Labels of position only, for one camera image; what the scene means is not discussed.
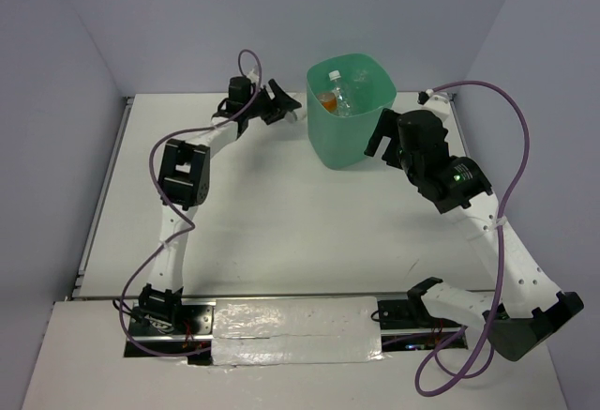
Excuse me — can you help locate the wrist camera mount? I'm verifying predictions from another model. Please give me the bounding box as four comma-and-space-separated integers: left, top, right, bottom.
247, 68, 262, 83
417, 89, 451, 119

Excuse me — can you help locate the metal base rail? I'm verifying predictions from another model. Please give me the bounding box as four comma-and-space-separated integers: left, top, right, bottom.
112, 297, 459, 365

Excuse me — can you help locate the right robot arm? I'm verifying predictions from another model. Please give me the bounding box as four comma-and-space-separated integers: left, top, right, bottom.
365, 109, 584, 362

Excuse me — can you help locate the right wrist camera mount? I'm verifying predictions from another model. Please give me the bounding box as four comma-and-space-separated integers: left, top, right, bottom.
417, 89, 451, 119

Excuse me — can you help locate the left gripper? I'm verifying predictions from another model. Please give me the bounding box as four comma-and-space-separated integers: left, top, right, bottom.
246, 79, 303, 126

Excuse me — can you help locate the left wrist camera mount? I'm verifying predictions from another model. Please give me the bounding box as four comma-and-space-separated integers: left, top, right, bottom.
247, 68, 262, 83

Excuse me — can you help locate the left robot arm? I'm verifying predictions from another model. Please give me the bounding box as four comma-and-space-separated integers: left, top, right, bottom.
133, 76, 305, 334

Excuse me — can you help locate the silver tape patch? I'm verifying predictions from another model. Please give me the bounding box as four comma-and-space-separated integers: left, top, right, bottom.
211, 296, 383, 366

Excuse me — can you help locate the clear jar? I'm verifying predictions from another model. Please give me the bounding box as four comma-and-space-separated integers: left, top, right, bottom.
284, 108, 307, 124

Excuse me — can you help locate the orange label plastic bottle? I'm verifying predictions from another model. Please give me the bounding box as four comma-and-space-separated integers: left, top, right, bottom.
317, 92, 338, 114

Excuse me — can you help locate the green plastic bin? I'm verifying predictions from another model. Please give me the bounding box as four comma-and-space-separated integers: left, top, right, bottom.
307, 53, 397, 170

